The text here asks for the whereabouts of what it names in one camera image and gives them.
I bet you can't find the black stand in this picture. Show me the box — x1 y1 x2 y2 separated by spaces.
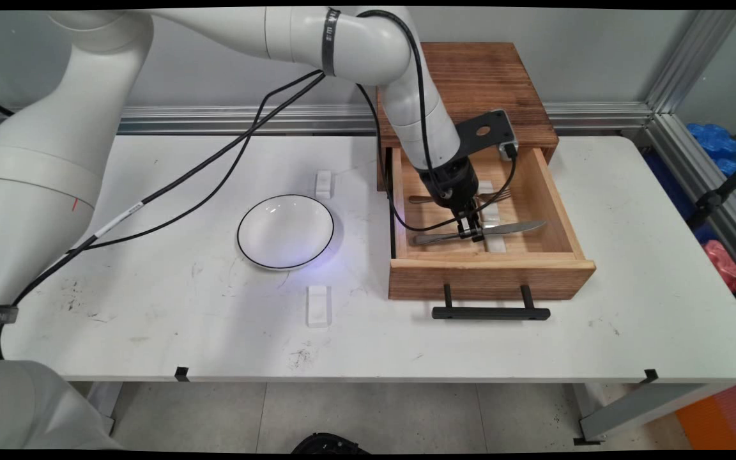
686 148 736 232

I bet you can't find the silver metal fork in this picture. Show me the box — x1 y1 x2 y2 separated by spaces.
408 187 513 206

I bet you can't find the black strap around arm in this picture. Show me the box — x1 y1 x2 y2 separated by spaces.
321 8 342 77

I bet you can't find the black floor equipment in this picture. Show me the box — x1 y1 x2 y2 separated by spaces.
291 433 370 454

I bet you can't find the white metal table leg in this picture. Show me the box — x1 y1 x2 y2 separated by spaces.
572 383 736 446
87 382 116 436

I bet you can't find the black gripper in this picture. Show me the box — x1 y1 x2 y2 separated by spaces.
418 158 487 242

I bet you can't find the pink plastic bag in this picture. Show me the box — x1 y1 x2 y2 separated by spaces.
702 240 736 293

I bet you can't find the black drawer handle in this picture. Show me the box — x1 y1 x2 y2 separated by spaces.
432 284 551 321

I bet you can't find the black cable with white label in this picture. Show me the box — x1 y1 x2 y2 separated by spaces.
0 70 327 360

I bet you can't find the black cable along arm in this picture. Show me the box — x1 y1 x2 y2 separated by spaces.
355 9 445 192

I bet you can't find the blue plastic bag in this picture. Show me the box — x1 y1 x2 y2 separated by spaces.
686 123 736 215

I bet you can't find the orange box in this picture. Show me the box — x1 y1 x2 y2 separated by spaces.
675 383 736 451

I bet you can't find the aluminium frame rail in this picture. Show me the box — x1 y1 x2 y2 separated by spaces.
636 114 736 285
0 102 653 136

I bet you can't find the white bowl with black rim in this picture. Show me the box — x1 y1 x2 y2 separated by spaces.
236 194 335 271

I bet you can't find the silver metal table knife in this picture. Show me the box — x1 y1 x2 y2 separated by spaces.
411 220 548 247

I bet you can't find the light wooden drawer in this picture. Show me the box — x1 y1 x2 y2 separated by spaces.
388 146 597 301

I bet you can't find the aluminium frame post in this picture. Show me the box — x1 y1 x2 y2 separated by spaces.
644 10 736 116

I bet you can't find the black looped cable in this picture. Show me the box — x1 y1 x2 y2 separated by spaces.
87 69 325 251

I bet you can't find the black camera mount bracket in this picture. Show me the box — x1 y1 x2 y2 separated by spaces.
456 110 516 157

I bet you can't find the black camera cable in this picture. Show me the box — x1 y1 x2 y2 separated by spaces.
355 82 519 233

